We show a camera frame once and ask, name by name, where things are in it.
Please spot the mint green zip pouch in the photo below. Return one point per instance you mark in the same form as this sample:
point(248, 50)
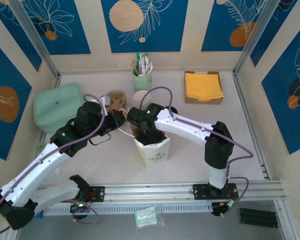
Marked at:
point(55, 105)

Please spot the mint green holder mug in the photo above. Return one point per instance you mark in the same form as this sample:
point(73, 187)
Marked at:
point(142, 82)

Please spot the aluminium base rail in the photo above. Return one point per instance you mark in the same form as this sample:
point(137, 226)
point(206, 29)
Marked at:
point(150, 191)

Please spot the black plastic cup lid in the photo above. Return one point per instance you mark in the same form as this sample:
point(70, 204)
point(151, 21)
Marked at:
point(173, 109)

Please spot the green white paper sachet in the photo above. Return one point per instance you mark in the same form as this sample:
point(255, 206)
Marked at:
point(146, 58)
point(139, 60)

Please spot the green cylindrical bottle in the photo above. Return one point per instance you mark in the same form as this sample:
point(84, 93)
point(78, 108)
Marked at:
point(41, 146)

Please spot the black controller board with LED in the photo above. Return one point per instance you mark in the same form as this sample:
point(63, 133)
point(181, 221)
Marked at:
point(221, 211)
point(80, 207)

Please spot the pulp cup carrier tray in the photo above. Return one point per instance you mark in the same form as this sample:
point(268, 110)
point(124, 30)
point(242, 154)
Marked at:
point(135, 131)
point(117, 96)

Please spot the yellow paper napkin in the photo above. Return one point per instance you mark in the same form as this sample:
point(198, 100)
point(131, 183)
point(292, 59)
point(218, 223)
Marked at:
point(202, 87)
point(204, 100)

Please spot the aluminium frame post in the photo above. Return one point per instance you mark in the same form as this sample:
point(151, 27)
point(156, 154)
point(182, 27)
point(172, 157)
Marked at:
point(255, 37)
point(36, 40)

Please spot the white printed paper bag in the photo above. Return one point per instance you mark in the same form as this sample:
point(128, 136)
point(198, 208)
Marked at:
point(155, 157)

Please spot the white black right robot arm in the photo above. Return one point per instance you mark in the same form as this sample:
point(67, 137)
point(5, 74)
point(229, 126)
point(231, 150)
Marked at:
point(187, 125)

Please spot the clear bag of packets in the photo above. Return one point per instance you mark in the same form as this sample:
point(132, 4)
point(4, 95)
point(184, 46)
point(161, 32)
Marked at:
point(146, 217)

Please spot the wooden stirrer stick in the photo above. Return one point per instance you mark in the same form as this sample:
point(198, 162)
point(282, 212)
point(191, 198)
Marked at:
point(135, 67)

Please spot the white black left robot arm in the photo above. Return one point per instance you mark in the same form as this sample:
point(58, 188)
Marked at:
point(35, 172)

